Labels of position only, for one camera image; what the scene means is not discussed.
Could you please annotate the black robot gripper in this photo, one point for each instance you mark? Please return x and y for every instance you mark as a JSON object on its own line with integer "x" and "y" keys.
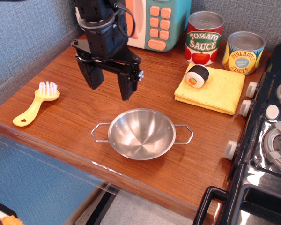
{"x": 105, "y": 48}

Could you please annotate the small stainless steel pot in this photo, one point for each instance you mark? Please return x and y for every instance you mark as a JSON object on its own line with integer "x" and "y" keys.
{"x": 140, "y": 134}

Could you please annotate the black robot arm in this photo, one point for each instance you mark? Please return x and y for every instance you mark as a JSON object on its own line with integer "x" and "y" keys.
{"x": 102, "y": 11}

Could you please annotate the yellow toy dish brush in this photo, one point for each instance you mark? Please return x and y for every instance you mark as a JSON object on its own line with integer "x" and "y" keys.
{"x": 46, "y": 92}

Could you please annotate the teal toy microwave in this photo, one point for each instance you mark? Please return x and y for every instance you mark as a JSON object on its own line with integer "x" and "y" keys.
{"x": 158, "y": 24}

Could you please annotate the toy sushi roll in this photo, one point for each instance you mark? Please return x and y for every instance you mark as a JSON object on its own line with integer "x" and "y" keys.
{"x": 197, "y": 75}

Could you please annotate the tomato sauce can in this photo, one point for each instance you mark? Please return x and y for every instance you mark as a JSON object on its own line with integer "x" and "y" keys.
{"x": 203, "y": 37}

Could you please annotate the folded yellow cloth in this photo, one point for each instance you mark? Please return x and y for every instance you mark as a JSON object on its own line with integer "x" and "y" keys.
{"x": 220, "y": 93}

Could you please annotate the pineapple slices can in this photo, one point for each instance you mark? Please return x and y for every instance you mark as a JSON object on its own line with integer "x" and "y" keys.
{"x": 243, "y": 52}

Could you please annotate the black toy stove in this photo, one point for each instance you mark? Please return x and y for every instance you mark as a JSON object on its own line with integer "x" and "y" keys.
{"x": 253, "y": 196}

